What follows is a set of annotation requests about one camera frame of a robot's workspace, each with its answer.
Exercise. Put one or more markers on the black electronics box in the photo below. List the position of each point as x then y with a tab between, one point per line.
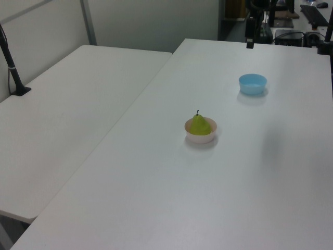
288	37

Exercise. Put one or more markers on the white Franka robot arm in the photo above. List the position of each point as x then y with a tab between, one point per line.
254	9

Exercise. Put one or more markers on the black monitor stand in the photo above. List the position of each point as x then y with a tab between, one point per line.
271	13

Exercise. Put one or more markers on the white zip tie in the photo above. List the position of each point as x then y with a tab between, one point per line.
12	68

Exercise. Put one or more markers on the black clamp block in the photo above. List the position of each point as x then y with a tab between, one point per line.
310	39

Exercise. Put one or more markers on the black computer keyboard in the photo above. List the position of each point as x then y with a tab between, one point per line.
313	14

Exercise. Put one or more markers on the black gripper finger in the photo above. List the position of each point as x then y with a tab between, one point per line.
248	43
251	43

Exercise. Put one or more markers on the pink plastic bowl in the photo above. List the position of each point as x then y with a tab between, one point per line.
200	139

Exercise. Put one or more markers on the grey aluminium partition post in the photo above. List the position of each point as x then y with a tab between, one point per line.
89	23

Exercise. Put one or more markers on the blue plastic bowl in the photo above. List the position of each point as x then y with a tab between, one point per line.
253	88

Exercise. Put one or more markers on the white side table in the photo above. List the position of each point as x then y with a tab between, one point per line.
65	117

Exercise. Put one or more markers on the black computer mouse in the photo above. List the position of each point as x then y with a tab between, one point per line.
323	4

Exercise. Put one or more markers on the green pear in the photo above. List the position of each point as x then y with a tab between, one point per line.
199	127

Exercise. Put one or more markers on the yellow cabinet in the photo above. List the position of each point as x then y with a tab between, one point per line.
234	9

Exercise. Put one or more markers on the brown wooden board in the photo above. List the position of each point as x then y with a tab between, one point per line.
291	15

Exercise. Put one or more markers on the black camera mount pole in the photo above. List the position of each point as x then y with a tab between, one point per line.
326	39
14	73

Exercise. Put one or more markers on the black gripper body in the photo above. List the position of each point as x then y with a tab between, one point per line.
250	27

